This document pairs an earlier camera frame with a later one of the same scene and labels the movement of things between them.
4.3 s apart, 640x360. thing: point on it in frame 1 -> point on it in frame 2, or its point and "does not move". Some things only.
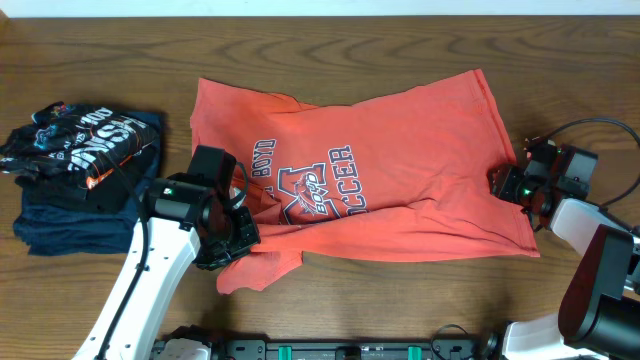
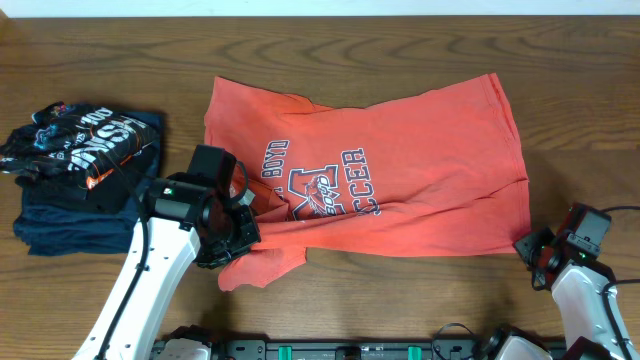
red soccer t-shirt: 397,175 does not move
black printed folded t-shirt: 79,157 does not move
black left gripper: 240,235 does not move
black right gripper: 504,186 -> 525,244
